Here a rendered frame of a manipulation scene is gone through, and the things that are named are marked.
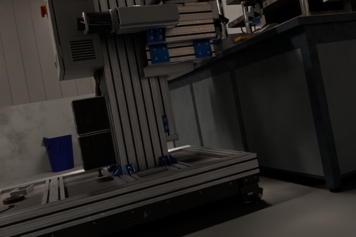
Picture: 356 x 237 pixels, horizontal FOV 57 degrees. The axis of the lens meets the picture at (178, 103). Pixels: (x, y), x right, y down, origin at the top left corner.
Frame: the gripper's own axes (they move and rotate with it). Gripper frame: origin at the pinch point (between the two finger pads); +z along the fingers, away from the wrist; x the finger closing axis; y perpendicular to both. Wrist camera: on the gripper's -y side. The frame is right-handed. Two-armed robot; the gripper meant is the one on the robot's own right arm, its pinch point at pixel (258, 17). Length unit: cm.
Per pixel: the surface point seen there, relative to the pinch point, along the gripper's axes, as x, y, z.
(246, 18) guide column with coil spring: -98, -63, -28
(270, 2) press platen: -65, -66, -31
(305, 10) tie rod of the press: -23, -60, -9
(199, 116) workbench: -74, 16, 55
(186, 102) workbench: -95, 16, 42
